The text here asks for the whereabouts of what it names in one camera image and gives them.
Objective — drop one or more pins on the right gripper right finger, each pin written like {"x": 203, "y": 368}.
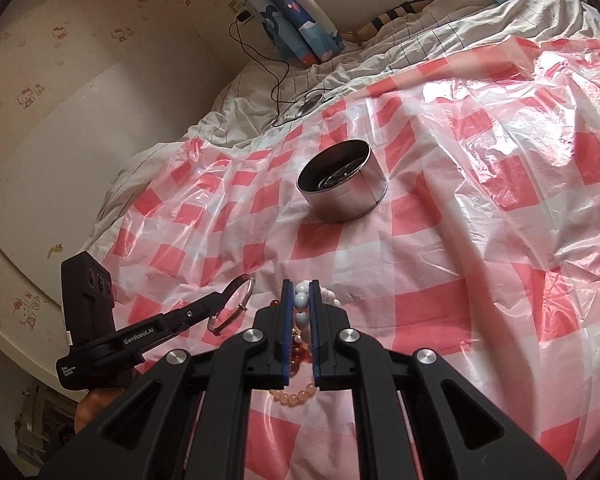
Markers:
{"x": 416, "y": 416}

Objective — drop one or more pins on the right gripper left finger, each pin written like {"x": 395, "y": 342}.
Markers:
{"x": 187, "y": 418}

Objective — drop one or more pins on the thin silver clasp bangle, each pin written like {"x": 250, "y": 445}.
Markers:
{"x": 235, "y": 302}

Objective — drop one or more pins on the silver metal bangle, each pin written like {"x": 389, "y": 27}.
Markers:
{"x": 336, "y": 176}

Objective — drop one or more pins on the person's hand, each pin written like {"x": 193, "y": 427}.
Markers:
{"x": 93, "y": 403}

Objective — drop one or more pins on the white headboard panel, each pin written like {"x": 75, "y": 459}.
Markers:
{"x": 53, "y": 186}

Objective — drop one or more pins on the red white checkered plastic sheet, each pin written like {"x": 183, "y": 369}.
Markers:
{"x": 485, "y": 248}

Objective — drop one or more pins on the round silver metal tin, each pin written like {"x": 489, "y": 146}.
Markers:
{"x": 343, "y": 182}

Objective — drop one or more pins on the white grid bedsheet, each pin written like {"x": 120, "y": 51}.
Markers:
{"x": 243, "y": 115}

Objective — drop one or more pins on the round grey charger puck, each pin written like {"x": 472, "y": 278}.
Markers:
{"x": 310, "y": 103}

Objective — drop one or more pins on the striped pillow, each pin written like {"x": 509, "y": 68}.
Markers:
{"x": 371, "y": 29}

